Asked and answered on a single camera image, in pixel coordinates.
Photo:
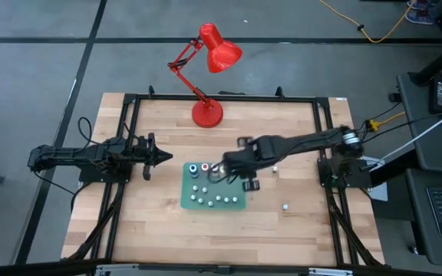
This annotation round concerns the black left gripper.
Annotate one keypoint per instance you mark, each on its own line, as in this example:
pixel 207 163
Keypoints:
pixel 144 153

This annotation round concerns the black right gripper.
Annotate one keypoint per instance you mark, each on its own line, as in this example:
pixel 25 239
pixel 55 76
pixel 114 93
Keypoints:
pixel 253 155

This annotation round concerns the red-capped small bottle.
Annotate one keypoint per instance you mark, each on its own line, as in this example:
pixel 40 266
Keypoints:
pixel 205 167

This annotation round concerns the large blue food coloring bottle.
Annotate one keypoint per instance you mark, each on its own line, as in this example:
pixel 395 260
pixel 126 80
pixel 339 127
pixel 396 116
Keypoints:
pixel 193 169

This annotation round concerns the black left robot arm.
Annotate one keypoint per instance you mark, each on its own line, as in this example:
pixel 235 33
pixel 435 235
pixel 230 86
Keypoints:
pixel 71 155

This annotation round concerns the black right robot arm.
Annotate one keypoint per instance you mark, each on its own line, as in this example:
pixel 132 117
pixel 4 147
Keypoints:
pixel 305 140

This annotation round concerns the teal translucent plastic bin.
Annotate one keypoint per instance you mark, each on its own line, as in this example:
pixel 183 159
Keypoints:
pixel 215 188

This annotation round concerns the red desk lamp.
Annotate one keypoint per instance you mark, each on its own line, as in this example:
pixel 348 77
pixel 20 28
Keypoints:
pixel 206 115

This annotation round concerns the yellow power plug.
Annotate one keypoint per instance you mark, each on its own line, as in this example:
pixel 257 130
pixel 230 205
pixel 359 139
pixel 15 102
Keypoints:
pixel 374 124

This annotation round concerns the white paper sheet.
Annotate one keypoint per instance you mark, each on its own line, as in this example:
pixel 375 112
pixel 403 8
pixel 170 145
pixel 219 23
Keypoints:
pixel 379 191

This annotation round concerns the dark grey side desk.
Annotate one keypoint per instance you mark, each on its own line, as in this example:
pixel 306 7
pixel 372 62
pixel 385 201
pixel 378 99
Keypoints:
pixel 420 237

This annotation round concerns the white rod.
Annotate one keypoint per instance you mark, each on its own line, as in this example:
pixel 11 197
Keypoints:
pixel 436 126

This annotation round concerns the black stand leg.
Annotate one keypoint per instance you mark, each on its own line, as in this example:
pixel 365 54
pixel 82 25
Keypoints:
pixel 436 65

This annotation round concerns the person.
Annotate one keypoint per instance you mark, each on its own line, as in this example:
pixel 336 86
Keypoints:
pixel 422 17

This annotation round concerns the black metal table frame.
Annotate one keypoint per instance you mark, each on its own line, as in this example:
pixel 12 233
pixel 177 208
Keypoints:
pixel 225 97

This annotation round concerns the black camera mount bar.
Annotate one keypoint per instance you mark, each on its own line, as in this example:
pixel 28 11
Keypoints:
pixel 33 268

